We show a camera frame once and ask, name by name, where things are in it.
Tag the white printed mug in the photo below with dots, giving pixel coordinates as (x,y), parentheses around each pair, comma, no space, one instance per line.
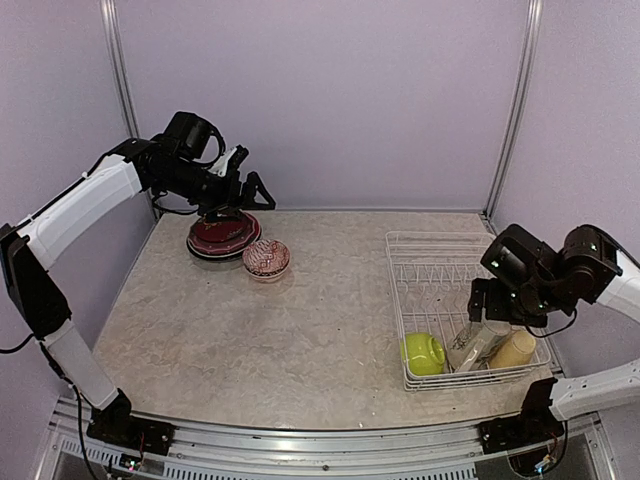
(474,343)

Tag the white red patterned bowl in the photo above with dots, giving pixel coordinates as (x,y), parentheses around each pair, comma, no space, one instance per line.
(267,277)

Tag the yellow cup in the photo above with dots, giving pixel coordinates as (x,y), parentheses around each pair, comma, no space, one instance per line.
(517,350)

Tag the lime green bowl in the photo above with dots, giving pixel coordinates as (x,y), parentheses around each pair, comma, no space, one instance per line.
(422,354)

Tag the aluminium corner post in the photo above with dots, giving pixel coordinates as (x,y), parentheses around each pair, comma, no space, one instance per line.
(109,16)
(517,107)

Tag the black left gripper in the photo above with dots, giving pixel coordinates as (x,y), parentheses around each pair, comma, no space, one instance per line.
(230,199)

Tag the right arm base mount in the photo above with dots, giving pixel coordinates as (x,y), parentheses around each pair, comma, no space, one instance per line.
(510,433)

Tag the aluminium front rail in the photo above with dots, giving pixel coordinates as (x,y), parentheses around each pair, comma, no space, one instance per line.
(203,450)

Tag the right aluminium corner post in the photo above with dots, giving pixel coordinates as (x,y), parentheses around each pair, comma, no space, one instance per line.
(517,107)

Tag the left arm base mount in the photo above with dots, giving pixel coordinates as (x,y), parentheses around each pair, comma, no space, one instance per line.
(134,433)

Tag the pink polka dot plate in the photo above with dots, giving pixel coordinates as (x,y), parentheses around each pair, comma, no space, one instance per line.
(235,242)

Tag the dark red floral plate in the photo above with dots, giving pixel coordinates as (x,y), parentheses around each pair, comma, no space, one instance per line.
(218,232)

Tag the black rimmed striped plate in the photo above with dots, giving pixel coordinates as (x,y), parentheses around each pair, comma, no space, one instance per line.
(225,254)

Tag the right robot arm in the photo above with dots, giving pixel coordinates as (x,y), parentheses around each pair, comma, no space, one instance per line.
(529,281)

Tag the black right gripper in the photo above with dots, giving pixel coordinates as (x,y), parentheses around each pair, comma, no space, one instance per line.
(496,308)

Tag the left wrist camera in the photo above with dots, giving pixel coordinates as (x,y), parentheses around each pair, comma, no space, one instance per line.
(229,161)

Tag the white wire dish rack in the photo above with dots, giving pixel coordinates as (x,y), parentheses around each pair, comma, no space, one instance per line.
(431,276)

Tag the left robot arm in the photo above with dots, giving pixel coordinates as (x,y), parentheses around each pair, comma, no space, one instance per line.
(189,159)

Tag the left aluminium corner post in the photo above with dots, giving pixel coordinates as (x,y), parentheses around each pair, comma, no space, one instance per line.
(109,16)

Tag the blue white zigzag bowl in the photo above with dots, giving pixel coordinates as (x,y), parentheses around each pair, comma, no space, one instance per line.
(266,255)

